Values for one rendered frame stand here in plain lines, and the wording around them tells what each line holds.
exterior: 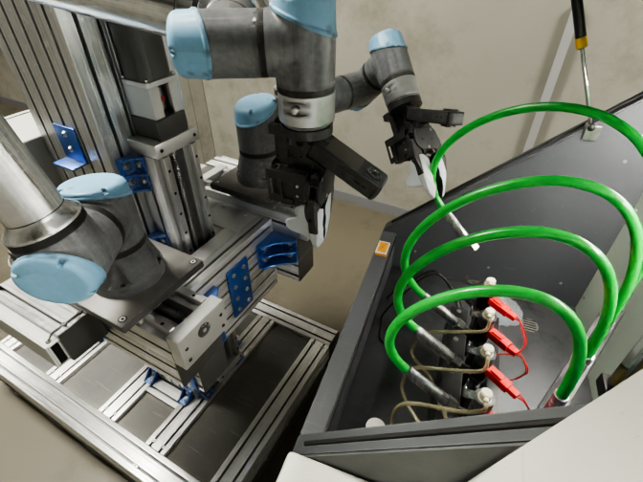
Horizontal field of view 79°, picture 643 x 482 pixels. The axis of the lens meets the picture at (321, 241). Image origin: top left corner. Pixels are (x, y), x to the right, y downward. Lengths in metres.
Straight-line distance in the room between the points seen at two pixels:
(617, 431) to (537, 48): 2.12
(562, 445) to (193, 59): 0.53
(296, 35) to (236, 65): 0.08
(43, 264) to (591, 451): 0.67
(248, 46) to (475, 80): 2.03
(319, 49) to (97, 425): 1.53
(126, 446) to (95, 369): 0.41
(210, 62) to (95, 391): 1.55
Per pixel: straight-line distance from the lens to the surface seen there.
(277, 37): 0.49
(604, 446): 0.40
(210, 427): 1.63
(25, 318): 1.10
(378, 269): 1.01
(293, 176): 0.56
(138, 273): 0.87
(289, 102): 0.52
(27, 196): 0.68
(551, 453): 0.45
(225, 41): 0.50
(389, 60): 0.89
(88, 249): 0.71
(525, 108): 0.72
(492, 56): 2.41
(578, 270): 1.18
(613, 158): 1.03
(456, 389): 0.79
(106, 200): 0.79
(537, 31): 2.37
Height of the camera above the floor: 1.62
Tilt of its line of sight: 38 degrees down
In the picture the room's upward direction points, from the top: straight up
